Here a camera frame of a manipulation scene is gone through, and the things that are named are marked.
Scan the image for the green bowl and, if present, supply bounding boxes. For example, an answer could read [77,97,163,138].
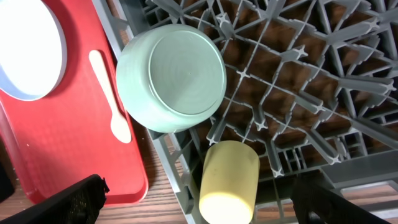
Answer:
[116,24,227,133]

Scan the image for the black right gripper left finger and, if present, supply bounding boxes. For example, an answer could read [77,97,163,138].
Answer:
[1,174,109,224]

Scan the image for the white plastic spoon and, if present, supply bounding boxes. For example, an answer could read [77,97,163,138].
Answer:
[88,50,132,144]

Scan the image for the yellow cup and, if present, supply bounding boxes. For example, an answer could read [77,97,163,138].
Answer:
[199,141,260,223]

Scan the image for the grey dishwasher rack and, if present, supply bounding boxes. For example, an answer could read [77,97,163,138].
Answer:
[94,0,397,223]

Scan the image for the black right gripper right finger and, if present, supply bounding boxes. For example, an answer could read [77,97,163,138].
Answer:
[291,179,386,224]

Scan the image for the large light blue plate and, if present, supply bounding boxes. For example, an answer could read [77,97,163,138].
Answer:
[1,0,67,101]

